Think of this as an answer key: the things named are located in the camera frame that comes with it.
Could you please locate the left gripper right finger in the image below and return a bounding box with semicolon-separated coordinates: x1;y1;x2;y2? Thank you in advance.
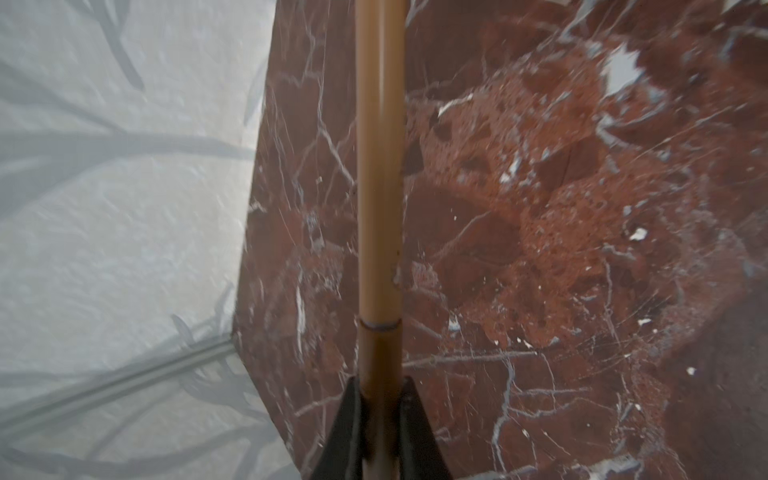
398;377;453;480

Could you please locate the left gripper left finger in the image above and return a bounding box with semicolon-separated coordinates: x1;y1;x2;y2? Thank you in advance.
310;377;366;480

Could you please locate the brown pen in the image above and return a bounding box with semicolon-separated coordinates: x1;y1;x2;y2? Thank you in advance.
355;1;408;330

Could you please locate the dark brown pen cap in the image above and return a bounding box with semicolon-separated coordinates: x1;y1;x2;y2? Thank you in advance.
358;320;402;479

